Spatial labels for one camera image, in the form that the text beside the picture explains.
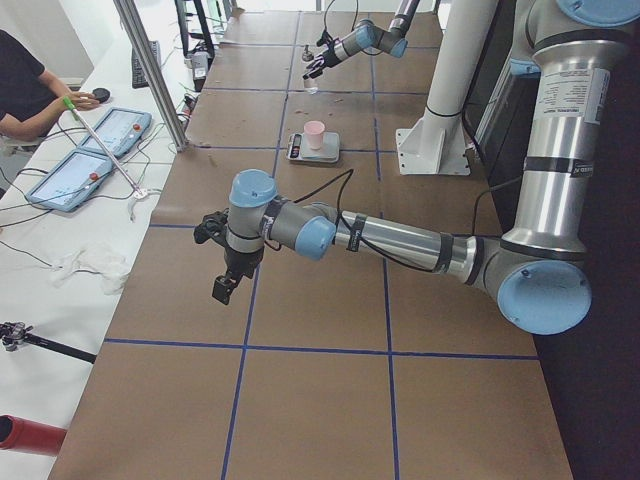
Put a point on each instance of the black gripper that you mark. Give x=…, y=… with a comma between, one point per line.
x=328, y=57
x=241, y=261

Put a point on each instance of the clear glass sauce bottle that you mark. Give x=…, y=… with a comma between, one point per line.
x=310, y=84

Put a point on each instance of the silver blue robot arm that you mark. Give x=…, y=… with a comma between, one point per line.
x=364, y=35
x=533, y=272

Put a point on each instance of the silver digital kitchen scale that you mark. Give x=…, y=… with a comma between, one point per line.
x=299, y=150

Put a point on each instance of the small black power box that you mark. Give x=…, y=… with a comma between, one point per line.
x=199, y=66

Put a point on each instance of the crumpled white cloth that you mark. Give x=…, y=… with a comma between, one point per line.
x=97, y=259

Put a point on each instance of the lower blue teach pendant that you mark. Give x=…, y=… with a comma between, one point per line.
x=71, y=182

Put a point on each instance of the blue teach pendant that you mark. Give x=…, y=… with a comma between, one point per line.
x=71, y=182
x=120, y=129

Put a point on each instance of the upper blue teach pendant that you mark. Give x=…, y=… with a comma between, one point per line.
x=120, y=129

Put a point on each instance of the black computer mouse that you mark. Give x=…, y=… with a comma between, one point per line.
x=101, y=94

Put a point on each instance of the red cylinder tube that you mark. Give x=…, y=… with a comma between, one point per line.
x=26, y=436

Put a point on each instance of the person in black shirt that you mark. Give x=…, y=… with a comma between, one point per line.
x=32, y=97

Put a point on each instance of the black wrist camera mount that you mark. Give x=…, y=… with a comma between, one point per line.
x=213, y=227
x=325, y=39

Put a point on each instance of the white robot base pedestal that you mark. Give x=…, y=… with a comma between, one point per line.
x=435, y=145

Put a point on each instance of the aluminium frame post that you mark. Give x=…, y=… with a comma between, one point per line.
x=136, y=32

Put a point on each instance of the metal rod green handle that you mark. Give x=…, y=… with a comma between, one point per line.
x=138, y=192

